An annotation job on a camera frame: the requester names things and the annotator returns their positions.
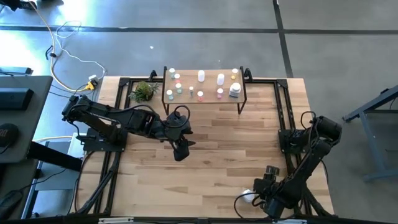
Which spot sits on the white tube with striped label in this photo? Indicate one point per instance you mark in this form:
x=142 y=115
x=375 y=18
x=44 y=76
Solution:
x=191 y=91

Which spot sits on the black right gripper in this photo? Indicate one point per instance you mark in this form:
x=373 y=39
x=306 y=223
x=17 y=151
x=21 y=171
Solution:
x=270 y=190

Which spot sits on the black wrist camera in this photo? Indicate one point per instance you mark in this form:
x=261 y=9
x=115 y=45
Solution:
x=181 y=153
x=271 y=173

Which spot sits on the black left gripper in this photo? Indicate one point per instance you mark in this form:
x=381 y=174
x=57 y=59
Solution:
x=171 y=129

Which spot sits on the small pink pill bottle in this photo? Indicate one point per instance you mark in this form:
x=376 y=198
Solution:
x=177 y=77

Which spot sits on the silver bracket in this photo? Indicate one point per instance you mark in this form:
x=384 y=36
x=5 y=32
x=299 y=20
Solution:
x=289 y=221
x=115 y=220

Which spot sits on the red transparent pill bottle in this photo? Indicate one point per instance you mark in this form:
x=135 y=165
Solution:
x=200 y=95

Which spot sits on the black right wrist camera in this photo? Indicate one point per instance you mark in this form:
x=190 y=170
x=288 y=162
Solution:
x=271 y=173

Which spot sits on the gray desk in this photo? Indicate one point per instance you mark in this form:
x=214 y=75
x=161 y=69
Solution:
x=31 y=124

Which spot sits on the black aluminium table frame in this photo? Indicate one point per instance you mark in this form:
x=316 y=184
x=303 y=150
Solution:
x=174 y=221

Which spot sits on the wooden shelf with black legs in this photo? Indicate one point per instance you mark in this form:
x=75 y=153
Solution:
x=211 y=87

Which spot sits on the black cap with logo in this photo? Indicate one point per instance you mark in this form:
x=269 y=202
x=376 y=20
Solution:
x=7 y=135

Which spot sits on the green transparent pill bottle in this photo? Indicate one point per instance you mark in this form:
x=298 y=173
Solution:
x=178 y=88

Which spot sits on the black floor tape strip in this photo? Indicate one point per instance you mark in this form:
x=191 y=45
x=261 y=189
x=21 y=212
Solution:
x=277 y=15
x=93 y=28

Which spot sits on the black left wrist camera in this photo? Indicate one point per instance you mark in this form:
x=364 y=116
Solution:
x=181 y=153

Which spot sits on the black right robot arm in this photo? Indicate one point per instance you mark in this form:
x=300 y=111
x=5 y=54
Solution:
x=311 y=158

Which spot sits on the white bottle with blue label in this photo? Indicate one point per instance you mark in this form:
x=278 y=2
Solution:
x=235 y=89

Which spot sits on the gray metal stand frame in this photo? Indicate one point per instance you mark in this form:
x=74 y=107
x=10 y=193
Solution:
x=371 y=143

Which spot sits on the white power adapter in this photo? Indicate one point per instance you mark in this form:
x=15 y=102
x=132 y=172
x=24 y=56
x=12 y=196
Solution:
x=93 y=77

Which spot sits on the black desk leg beam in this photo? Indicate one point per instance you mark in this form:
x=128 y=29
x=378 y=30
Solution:
x=53 y=157

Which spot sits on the gray floor mat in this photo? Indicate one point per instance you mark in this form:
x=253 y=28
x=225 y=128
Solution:
x=56 y=182

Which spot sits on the large white plastic jar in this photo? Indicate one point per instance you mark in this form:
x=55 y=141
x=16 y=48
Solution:
x=247 y=196

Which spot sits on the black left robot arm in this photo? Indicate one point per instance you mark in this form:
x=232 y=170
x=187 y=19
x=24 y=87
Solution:
x=93 y=109

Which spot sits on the yellow power plug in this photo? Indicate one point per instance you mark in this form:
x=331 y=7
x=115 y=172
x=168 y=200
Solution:
x=90 y=85

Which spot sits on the green potted plant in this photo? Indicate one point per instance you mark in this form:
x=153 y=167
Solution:
x=143 y=91

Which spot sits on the black box device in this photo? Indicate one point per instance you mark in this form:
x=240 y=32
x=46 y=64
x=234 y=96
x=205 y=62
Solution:
x=15 y=98

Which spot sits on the clear vial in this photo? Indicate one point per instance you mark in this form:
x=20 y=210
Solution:
x=234 y=73

